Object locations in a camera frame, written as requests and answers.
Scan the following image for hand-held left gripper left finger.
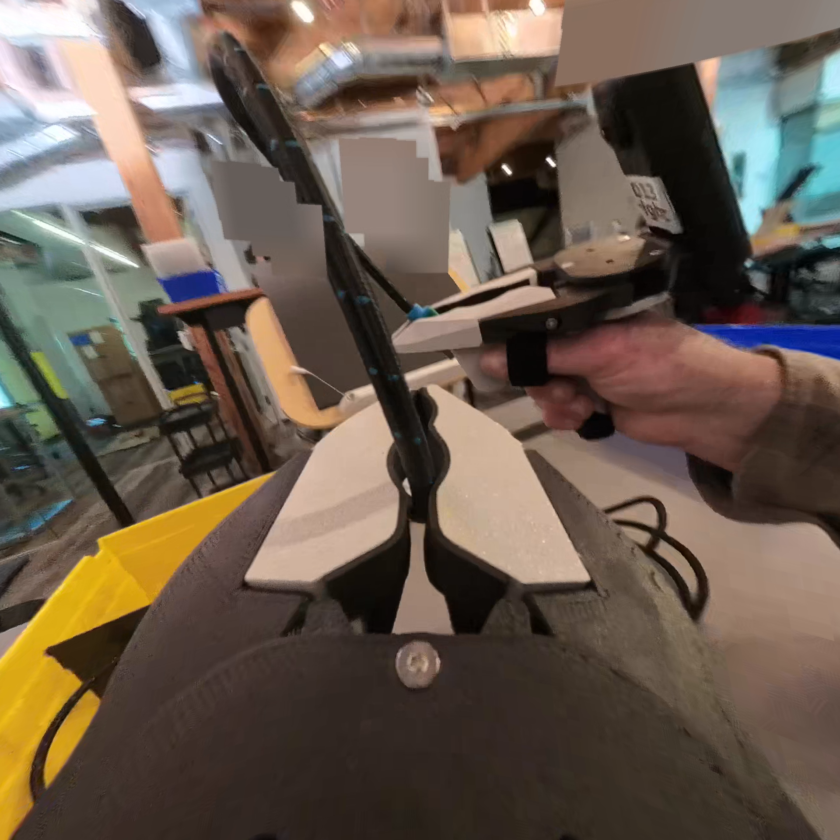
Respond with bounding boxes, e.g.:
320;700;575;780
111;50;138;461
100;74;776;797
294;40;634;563
245;407;421;628

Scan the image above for black switch cable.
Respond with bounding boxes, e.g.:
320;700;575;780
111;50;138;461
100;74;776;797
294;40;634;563
604;497;710;618

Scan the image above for black board with wooden edge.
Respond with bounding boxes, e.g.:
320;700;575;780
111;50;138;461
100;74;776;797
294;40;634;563
243;237;467;434

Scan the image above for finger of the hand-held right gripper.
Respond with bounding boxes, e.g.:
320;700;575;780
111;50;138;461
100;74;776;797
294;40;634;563
418;268;542;319
390;285;565;357

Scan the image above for wooden post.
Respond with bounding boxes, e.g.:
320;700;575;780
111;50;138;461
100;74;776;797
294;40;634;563
59;40;185;244

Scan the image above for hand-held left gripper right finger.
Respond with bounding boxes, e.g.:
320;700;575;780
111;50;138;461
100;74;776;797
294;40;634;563
423;385;594;634

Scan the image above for black stand pole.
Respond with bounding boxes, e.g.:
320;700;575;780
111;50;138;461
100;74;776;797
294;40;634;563
0;302;132;526

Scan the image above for small blue bin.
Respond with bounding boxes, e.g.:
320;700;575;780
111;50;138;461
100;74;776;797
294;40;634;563
158;269;227;303

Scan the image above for blue divided plastic bin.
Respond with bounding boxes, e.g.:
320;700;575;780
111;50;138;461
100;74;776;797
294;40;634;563
696;322;840;362

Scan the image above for black utility cart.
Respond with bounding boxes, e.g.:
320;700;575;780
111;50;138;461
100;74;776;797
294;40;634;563
158;394;244;493

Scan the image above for black braided hdmi cable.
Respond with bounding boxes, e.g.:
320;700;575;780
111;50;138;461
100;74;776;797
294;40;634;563
208;33;447;519

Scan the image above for cardboard boxes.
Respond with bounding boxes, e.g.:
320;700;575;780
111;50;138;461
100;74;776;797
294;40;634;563
73;329;165;427

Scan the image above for person's right hand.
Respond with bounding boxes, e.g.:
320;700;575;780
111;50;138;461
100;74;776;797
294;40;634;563
477;319;784;467

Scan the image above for yellow plastic bin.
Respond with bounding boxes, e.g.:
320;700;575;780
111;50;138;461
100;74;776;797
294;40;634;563
0;473;277;828

